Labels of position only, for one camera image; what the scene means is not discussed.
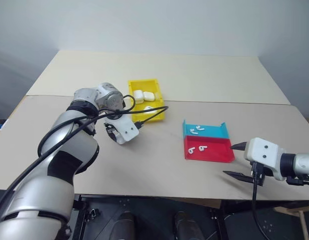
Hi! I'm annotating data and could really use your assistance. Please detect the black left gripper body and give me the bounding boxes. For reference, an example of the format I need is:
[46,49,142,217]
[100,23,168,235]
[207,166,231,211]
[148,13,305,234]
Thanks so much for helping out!
[103,122,120,143]

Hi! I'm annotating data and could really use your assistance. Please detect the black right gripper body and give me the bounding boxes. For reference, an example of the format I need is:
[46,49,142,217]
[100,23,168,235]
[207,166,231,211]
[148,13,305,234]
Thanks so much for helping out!
[249,161,266,187]

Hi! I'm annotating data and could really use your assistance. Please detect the yellow plastic bin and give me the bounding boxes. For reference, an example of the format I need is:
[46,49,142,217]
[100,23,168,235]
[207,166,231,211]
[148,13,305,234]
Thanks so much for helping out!
[127,78,167,124]

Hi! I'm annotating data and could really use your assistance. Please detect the red plastic tray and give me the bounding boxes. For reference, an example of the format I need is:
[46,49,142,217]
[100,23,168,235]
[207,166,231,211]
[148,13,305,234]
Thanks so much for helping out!
[183,136,236,164]

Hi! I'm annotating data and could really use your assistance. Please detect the cyan plastic tray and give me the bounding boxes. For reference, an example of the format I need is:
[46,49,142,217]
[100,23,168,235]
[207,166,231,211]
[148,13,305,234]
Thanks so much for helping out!
[182,119,232,140]

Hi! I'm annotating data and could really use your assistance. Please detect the wooden stand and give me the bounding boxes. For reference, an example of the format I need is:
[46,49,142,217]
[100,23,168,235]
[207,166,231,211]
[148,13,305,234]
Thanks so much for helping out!
[286,206,309,240]

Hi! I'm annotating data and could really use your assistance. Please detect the dark rounded shape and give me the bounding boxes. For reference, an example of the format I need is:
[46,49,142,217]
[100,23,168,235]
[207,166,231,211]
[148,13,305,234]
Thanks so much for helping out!
[111,211,140,240]
[173,211,205,240]

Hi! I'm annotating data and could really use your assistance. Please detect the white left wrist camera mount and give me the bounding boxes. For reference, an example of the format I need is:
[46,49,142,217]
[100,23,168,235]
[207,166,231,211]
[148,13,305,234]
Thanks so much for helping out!
[104,115,140,145]

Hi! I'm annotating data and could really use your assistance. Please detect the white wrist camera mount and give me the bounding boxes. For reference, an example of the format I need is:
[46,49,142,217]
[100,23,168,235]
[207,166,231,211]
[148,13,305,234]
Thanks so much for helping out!
[104,115,140,145]
[243,137,287,182]

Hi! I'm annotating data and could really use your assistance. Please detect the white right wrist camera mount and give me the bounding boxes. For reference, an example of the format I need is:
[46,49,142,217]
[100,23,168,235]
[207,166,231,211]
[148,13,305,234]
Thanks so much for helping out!
[243,137,287,182]

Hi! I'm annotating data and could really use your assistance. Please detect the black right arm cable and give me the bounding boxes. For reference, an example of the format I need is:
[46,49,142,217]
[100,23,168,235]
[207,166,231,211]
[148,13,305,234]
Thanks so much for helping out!
[250,161,273,240]

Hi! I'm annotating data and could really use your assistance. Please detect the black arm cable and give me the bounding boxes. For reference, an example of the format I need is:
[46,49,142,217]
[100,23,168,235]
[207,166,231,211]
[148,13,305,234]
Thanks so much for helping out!
[0,94,170,213]
[250,161,273,240]

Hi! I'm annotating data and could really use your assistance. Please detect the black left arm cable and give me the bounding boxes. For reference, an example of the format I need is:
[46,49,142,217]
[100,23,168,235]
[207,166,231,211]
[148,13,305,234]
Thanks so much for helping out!
[0,94,170,213]

